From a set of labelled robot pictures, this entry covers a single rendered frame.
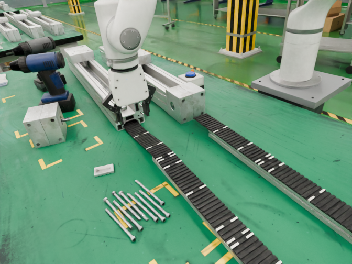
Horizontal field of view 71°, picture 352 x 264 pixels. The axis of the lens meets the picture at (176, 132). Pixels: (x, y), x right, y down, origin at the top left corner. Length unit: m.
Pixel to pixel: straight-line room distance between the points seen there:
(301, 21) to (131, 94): 0.62
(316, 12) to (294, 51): 0.13
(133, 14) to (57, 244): 0.49
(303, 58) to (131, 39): 0.66
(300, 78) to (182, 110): 0.49
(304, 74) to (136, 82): 0.64
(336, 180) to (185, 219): 0.36
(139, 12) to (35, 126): 0.46
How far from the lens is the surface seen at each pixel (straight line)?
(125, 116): 0.82
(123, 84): 0.69
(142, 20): 0.58
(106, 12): 0.64
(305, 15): 1.00
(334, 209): 0.57
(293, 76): 1.06
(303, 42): 1.02
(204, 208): 0.51
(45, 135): 0.85
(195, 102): 0.82
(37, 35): 2.60
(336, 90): 1.07
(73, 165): 0.75
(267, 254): 0.47
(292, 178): 0.60
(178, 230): 0.53
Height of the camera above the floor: 1.21
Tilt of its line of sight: 34 degrees down
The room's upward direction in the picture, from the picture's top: 5 degrees counter-clockwise
